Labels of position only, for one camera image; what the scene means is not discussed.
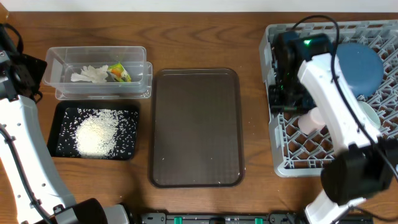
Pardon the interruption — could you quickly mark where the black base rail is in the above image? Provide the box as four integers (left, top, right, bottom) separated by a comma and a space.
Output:
139, 212, 374, 224

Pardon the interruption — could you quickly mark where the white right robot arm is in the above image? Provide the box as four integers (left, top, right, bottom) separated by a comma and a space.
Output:
268, 30, 397, 223

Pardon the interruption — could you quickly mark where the dark blue plate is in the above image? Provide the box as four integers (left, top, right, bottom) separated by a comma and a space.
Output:
336, 43, 384, 97

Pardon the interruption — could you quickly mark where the grey plastic dishwasher rack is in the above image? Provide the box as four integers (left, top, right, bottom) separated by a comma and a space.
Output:
259, 20, 397, 177

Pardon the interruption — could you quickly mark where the white rice pile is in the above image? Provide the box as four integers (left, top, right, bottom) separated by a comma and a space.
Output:
57, 107, 139, 159

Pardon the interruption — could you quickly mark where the clear plastic waste bin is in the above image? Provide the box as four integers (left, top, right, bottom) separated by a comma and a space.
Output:
42, 46, 152, 100

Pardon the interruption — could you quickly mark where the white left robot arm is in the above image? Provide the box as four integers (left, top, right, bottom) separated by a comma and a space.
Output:
1, 23, 134, 224

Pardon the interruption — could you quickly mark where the brown plastic serving tray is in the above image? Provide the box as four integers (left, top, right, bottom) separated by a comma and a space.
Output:
149, 68, 244, 189

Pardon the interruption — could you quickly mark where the yellow green snack wrapper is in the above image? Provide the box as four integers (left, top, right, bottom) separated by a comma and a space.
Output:
107, 63, 131, 82

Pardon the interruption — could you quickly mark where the pink cup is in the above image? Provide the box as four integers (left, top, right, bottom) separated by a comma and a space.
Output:
298, 107, 326, 135

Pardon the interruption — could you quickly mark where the white tissue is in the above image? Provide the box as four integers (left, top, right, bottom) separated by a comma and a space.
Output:
71, 65, 108, 83

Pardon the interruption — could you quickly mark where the mint green bowl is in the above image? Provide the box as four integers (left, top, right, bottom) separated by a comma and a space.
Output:
358, 101, 381, 129

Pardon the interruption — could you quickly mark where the black rectangular tray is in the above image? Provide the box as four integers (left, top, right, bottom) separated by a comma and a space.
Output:
45, 100, 141, 161

